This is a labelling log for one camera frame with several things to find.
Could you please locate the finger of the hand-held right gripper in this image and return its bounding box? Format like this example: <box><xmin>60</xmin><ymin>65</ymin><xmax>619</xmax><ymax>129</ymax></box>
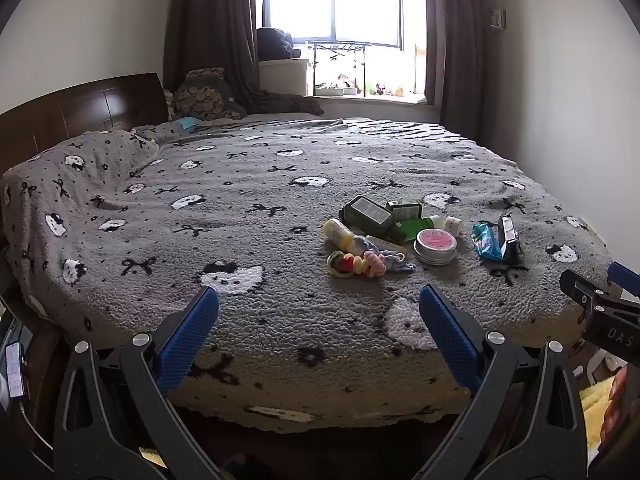
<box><xmin>559</xmin><ymin>268</ymin><xmax>640</xmax><ymax>312</ymax></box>
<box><xmin>607</xmin><ymin>261</ymin><xmax>640</xmax><ymax>301</ymax></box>

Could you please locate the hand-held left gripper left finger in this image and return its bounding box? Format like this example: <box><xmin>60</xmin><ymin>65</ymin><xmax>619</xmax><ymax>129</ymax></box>
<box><xmin>52</xmin><ymin>285</ymin><xmax>223</xmax><ymax>480</ymax></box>

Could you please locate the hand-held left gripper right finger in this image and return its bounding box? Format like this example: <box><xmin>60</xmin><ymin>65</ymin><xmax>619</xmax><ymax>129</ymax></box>
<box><xmin>418</xmin><ymin>284</ymin><xmax>588</xmax><ymax>480</ymax></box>

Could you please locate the white and yellow lip balm tube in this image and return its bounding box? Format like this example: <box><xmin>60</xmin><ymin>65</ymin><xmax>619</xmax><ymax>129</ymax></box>
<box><xmin>322</xmin><ymin>218</ymin><xmax>368</xmax><ymax>256</ymax></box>

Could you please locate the person's right hand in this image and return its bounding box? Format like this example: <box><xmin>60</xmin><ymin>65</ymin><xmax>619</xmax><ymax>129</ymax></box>
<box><xmin>600</xmin><ymin>365</ymin><xmax>640</xmax><ymax>453</ymax></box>

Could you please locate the yellow fluffy blanket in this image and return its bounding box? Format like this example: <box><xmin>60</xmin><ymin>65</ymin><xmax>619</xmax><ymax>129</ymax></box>
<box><xmin>581</xmin><ymin>375</ymin><xmax>621</xmax><ymax>447</ymax></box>

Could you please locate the black box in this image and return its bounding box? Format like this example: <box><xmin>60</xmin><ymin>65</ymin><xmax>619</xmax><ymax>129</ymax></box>
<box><xmin>497</xmin><ymin>213</ymin><xmax>525</xmax><ymax>266</ymax></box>

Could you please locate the round tin with pink label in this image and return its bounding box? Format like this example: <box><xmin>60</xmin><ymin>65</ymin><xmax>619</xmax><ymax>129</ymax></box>
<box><xmin>413</xmin><ymin>228</ymin><xmax>458</xmax><ymax>266</ymax></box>

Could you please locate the grey printed blanket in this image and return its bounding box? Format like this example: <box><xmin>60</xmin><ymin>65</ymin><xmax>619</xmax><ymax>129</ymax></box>
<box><xmin>0</xmin><ymin>117</ymin><xmax>614</xmax><ymax>433</ymax></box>

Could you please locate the blue packet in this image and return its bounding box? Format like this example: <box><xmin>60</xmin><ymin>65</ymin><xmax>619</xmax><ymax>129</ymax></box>
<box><xmin>472</xmin><ymin>222</ymin><xmax>504</xmax><ymax>262</ymax></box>

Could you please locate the thin white tube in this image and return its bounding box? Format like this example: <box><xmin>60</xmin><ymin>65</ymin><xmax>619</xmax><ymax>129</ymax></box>
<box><xmin>365</xmin><ymin>235</ymin><xmax>408</xmax><ymax>256</ymax></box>

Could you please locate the green tube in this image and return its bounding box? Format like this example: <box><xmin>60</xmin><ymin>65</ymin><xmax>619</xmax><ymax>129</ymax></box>
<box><xmin>390</xmin><ymin>216</ymin><xmax>446</xmax><ymax>243</ymax></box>

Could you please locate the small green box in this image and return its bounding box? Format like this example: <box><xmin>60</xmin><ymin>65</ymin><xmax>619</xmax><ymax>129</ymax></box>
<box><xmin>385</xmin><ymin>200</ymin><xmax>423</xmax><ymax>223</ymax></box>

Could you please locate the phone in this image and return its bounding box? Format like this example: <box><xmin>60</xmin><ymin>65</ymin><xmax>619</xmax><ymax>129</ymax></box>
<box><xmin>4</xmin><ymin>342</ymin><xmax>26</xmax><ymax>401</ymax></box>

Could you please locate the patterned dark cushion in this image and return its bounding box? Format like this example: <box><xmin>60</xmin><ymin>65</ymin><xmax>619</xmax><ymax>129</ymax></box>
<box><xmin>184</xmin><ymin>67</ymin><xmax>249</xmax><ymax>121</ymax></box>

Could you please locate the wooden headboard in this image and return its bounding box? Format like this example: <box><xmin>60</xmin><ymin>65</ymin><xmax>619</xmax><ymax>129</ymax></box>
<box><xmin>0</xmin><ymin>73</ymin><xmax>170</xmax><ymax>176</ymax></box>

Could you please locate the dark grey throw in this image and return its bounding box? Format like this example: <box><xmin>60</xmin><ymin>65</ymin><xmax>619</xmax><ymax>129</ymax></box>
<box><xmin>245</xmin><ymin>89</ymin><xmax>326</xmax><ymax>116</ymax></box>

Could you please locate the row of small figurines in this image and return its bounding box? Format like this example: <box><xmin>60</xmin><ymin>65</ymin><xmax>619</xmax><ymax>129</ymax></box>
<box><xmin>315</xmin><ymin>75</ymin><xmax>407</xmax><ymax>97</ymax></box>

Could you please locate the white storage box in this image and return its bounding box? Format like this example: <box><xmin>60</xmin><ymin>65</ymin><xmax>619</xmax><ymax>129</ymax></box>
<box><xmin>258</xmin><ymin>57</ymin><xmax>311</xmax><ymax>97</ymax></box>

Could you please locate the brown curtain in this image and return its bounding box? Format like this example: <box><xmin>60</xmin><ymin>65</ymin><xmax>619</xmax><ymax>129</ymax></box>
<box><xmin>162</xmin><ymin>0</ymin><xmax>266</xmax><ymax>106</ymax></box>
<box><xmin>420</xmin><ymin>0</ymin><xmax>493</xmax><ymax>141</ymax></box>

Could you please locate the dark cloth bundle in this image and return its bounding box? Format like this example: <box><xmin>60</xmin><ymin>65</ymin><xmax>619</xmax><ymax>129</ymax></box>
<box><xmin>256</xmin><ymin>27</ymin><xmax>302</xmax><ymax>61</ymax></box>

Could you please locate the window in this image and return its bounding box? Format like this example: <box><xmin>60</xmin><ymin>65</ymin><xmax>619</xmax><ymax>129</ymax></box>
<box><xmin>262</xmin><ymin>0</ymin><xmax>428</xmax><ymax>51</ymax></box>

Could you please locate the pale blue hair tie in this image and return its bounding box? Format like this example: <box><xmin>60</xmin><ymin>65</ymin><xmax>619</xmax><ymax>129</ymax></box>
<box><xmin>382</xmin><ymin>252</ymin><xmax>416</xmax><ymax>275</ymax></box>

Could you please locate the pink hair tie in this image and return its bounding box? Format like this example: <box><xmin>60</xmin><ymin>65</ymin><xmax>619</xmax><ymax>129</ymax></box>
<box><xmin>362</xmin><ymin>251</ymin><xmax>387</xmax><ymax>277</ymax></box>

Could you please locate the green red yellow hair tie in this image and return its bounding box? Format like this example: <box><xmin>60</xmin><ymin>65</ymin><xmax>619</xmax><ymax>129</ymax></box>
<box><xmin>326</xmin><ymin>251</ymin><xmax>364</xmax><ymax>278</ymax></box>

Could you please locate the black wire rack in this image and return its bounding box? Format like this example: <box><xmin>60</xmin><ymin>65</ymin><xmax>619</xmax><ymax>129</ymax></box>
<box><xmin>306</xmin><ymin>40</ymin><xmax>379</xmax><ymax>97</ymax></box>

